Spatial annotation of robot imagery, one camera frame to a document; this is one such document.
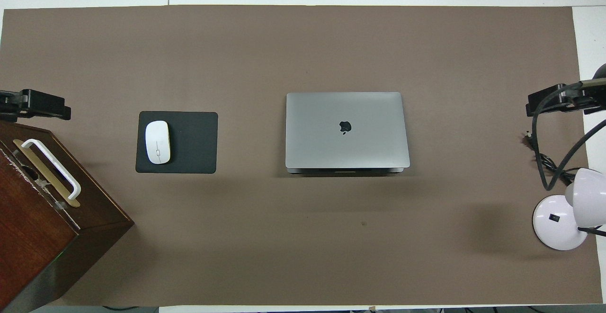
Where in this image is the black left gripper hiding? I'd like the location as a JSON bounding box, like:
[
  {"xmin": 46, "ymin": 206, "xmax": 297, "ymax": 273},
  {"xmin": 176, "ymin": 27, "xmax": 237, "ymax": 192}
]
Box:
[{"xmin": 0, "ymin": 89, "xmax": 72, "ymax": 122}]

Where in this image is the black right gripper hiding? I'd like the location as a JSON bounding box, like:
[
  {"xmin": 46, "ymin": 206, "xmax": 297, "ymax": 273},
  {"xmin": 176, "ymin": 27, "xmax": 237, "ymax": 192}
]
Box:
[{"xmin": 526, "ymin": 64, "xmax": 606, "ymax": 117}]

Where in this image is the silver grey laptop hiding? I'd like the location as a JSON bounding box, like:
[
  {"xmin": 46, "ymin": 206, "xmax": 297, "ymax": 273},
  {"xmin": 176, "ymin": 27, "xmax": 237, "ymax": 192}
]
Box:
[{"xmin": 285, "ymin": 91, "xmax": 410, "ymax": 175}]

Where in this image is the white computer mouse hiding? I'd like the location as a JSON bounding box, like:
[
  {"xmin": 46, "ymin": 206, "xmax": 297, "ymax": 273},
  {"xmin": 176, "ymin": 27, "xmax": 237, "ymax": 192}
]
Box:
[{"xmin": 145, "ymin": 120, "xmax": 171, "ymax": 165}]

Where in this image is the white desk lamp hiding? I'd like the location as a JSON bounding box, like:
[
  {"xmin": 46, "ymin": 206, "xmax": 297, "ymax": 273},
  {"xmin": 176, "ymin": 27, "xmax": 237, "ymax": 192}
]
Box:
[{"xmin": 533, "ymin": 168, "xmax": 606, "ymax": 251}]

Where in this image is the dark wooden box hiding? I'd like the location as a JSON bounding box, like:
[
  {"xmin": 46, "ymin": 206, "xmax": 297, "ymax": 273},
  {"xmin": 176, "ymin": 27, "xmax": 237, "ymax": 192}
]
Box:
[{"xmin": 0, "ymin": 120, "xmax": 134, "ymax": 313}]

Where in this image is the black mouse pad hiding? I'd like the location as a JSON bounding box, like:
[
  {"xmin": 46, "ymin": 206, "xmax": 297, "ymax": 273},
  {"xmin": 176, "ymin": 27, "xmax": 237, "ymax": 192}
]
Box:
[{"xmin": 135, "ymin": 111, "xmax": 219, "ymax": 174}]

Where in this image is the large brown table mat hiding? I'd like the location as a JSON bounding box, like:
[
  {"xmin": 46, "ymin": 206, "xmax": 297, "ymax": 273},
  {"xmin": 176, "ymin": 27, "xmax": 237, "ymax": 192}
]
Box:
[{"xmin": 0, "ymin": 5, "xmax": 603, "ymax": 306}]

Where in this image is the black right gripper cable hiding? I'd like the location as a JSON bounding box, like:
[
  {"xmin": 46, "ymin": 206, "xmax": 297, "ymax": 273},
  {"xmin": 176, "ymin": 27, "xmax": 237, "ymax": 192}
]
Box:
[{"xmin": 531, "ymin": 79, "xmax": 606, "ymax": 191}]

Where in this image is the white box handle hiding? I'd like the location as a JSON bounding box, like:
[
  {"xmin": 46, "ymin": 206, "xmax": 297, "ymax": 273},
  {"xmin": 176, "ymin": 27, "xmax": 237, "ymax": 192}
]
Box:
[{"xmin": 21, "ymin": 139, "xmax": 82, "ymax": 201}]

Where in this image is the black lamp power cable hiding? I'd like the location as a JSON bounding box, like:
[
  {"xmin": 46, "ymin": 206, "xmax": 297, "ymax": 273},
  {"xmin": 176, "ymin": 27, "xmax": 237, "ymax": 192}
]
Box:
[{"xmin": 522, "ymin": 132, "xmax": 576, "ymax": 185}]

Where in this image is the gold handle plate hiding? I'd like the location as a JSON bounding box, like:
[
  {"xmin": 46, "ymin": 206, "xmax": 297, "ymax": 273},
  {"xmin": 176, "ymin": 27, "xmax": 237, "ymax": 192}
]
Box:
[{"xmin": 13, "ymin": 139, "xmax": 81, "ymax": 208}]

